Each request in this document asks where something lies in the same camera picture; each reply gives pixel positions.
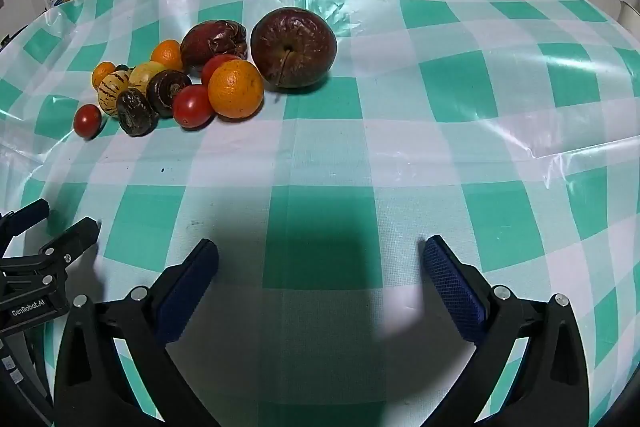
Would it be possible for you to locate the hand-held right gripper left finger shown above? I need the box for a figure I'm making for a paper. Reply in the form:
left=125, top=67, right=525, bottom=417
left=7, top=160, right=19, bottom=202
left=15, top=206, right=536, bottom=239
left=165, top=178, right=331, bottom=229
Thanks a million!
left=54, top=238, right=221, bottom=427

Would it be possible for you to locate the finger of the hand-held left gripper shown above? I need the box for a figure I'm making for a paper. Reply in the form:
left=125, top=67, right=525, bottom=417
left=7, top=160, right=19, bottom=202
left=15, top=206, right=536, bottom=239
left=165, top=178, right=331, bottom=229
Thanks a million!
left=0, top=199, right=51, bottom=253
left=0, top=217, right=101, bottom=293

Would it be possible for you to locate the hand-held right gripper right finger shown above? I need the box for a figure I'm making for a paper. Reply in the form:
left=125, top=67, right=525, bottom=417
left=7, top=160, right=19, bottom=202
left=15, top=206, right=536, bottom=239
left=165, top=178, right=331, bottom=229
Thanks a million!
left=422, top=235, right=591, bottom=427

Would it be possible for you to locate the small red tomato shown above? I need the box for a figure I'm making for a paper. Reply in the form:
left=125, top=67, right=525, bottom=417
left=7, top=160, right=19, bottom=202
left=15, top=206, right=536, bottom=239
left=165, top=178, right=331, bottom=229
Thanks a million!
left=73, top=104, right=103, bottom=138

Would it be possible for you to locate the dark brown round fruit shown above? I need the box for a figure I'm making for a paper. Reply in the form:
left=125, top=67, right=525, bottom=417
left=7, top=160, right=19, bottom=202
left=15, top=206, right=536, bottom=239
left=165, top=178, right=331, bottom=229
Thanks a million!
left=116, top=88, right=160, bottom=138
left=146, top=70, right=193, bottom=118

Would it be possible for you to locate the striped yellow pepino melon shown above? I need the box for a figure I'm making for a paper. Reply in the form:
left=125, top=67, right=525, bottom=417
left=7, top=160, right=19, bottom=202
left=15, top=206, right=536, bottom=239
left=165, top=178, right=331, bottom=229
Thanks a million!
left=97, top=71, right=132, bottom=118

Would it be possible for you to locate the yellow green round fruit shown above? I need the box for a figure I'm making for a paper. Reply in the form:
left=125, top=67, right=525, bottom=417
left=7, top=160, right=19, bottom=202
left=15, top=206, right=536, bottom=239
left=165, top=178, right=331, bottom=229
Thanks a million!
left=128, top=61, right=167, bottom=94

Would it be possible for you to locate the small orange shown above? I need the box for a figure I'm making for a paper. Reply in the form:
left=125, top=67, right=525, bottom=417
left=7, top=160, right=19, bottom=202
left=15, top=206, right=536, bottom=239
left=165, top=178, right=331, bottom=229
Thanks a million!
left=151, top=39, right=184, bottom=72
left=92, top=61, right=117, bottom=90

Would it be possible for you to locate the large orange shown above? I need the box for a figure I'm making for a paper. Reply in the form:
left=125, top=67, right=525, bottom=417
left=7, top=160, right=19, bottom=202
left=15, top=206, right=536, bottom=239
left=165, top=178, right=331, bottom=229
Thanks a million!
left=208, top=59, right=265, bottom=119

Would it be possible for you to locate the wrinkled dark red fruit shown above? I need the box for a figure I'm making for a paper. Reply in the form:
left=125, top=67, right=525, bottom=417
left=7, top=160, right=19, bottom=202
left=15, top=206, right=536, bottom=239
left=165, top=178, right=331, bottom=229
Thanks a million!
left=180, top=20, right=249, bottom=70

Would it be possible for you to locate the large dark red apple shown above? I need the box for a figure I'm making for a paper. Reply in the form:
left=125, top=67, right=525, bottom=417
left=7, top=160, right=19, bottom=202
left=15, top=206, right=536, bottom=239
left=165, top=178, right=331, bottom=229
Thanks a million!
left=250, top=7, right=337, bottom=88

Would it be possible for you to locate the green checked tablecloth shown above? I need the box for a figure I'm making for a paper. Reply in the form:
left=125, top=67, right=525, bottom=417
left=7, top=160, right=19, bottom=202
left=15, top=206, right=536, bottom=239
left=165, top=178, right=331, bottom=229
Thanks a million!
left=0, top=0, right=640, bottom=427

